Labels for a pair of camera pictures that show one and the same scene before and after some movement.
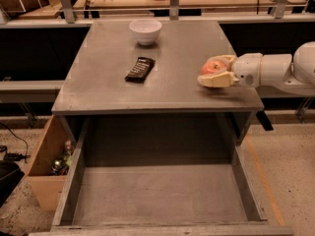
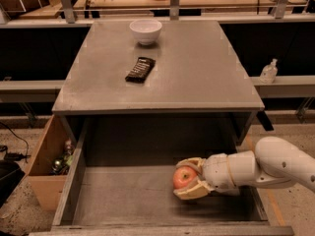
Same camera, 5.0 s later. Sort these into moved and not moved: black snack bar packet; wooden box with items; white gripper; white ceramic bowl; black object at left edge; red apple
Moved: red apple; white gripper
Not moved: white ceramic bowl; black object at left edge; wooden box with items; black snack bar packet
